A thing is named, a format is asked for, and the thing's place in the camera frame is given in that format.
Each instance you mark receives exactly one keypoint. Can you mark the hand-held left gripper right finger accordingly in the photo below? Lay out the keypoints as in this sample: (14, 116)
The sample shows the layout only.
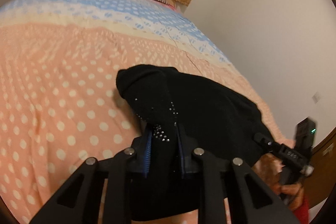
(181, 155)

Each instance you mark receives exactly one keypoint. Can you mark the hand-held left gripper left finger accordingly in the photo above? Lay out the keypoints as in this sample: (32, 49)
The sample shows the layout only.
(147, 150)

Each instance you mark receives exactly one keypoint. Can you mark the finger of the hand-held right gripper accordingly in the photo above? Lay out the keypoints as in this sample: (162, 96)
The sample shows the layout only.
(265, 140)

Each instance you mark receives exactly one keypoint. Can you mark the black pants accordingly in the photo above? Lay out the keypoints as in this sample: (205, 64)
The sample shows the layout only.
(210, 108)

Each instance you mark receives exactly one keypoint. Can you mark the person's right forearm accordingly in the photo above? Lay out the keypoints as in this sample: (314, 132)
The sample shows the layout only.
(302, 212)

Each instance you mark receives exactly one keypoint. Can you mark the person's right hand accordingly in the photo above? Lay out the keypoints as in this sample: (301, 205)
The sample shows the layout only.
(290, 188)

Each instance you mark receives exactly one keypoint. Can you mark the brown wooden door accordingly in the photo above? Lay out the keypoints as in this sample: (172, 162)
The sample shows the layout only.
(324, 158)

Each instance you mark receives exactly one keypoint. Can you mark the polka dot bedspread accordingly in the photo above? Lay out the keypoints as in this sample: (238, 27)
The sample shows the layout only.
(65, 69)

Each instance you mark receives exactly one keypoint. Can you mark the white wall socket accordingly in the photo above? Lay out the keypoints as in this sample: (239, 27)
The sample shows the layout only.
(317, 98)

